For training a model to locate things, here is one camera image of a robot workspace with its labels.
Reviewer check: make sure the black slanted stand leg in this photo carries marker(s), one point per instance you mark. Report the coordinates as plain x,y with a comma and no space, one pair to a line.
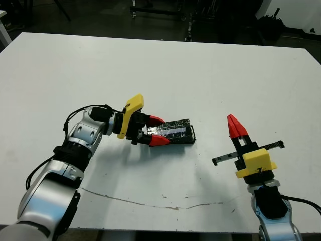
65,11

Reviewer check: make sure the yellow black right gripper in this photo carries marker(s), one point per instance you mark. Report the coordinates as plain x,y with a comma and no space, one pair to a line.
258,160

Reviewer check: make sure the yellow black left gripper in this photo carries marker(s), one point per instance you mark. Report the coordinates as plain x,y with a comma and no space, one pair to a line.
133,108

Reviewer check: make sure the black bag of stands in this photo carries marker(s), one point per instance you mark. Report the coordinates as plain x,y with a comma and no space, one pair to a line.
272,26

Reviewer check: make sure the black wheeled metal post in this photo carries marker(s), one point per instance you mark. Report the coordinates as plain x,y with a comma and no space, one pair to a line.
188,27

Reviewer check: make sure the shoe on floor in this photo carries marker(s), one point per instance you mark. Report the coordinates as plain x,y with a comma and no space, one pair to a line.
7,24

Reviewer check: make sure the black box lid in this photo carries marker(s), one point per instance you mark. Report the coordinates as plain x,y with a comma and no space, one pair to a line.
175,130

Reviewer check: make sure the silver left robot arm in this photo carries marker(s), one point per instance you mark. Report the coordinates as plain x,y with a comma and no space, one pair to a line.
50,200

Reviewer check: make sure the black box base white insert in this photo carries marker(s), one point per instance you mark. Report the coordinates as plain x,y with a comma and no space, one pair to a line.
191,141

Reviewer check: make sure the white side table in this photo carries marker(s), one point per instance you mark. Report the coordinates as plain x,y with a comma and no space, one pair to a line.
5,35

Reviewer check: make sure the small black floor object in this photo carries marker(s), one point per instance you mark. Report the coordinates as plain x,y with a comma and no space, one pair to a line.
313,30

